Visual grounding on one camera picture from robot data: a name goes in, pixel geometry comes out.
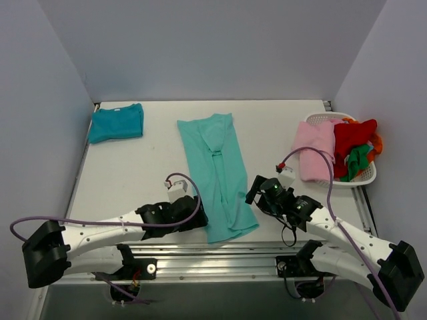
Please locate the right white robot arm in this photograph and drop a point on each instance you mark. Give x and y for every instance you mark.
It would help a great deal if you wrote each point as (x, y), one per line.
(392, 271)

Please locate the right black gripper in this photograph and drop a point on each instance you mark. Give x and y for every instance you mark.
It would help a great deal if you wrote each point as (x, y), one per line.
(257, 192)

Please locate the mint green t shirt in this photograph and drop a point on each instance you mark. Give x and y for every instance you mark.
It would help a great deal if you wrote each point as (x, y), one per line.
(216, 166)

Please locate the pink t shirt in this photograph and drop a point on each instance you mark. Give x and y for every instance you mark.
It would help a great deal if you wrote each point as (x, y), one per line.
(318, 155)

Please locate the orange t shirt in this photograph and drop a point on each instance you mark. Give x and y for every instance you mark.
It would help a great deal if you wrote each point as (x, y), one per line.
(376, 146)

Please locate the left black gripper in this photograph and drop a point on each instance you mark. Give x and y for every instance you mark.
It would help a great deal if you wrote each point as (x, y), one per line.
(203, 216)

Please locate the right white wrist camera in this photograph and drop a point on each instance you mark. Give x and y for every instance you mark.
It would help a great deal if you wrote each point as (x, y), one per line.
(286, 175)

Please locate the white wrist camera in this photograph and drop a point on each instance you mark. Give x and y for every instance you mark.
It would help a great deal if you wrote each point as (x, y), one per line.
(286, 175)
(176, 190)

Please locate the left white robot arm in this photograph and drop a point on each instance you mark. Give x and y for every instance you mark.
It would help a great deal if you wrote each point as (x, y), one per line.
(55, 250)

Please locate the folded teal t shirt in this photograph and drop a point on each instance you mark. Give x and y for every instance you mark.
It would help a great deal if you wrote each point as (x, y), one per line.
(118, 123)

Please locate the white plastic laundry basket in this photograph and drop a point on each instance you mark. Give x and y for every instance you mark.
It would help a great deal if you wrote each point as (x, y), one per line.
(365, 176)

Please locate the red t shirt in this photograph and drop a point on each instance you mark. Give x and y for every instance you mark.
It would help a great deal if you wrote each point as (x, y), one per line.
(348, 136)

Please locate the aluminium rail frame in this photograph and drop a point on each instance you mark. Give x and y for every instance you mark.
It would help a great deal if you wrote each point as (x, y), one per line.
(202, 261)

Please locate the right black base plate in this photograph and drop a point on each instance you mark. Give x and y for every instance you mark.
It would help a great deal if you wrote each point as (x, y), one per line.
(288, 266)

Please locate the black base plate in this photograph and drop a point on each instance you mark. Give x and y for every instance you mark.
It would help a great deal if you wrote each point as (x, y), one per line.
(288, 266)
(138, 269)

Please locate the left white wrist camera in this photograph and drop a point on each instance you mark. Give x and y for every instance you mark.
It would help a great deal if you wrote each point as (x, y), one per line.
(176, 190)

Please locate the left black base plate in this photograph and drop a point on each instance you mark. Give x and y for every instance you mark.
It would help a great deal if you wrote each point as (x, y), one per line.
(138, 269)

